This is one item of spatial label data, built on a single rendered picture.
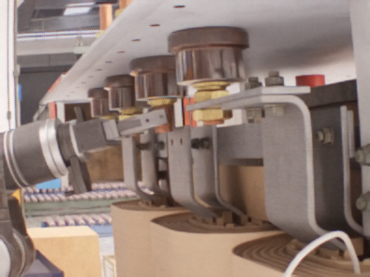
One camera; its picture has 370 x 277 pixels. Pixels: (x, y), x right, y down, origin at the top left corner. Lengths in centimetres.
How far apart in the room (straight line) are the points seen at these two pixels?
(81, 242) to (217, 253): 134
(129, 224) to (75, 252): 86
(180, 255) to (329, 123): 43
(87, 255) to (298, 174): 168
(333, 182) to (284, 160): 6
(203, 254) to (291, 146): 36
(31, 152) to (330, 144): 59
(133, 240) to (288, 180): 79
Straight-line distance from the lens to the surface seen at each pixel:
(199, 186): 121
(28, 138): 118
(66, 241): 233
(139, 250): 148
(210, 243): 103
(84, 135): 113
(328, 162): 75
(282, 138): 75
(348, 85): 128
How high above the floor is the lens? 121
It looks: 1 degrees up
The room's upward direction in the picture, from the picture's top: 3 degrees counter-clockwise
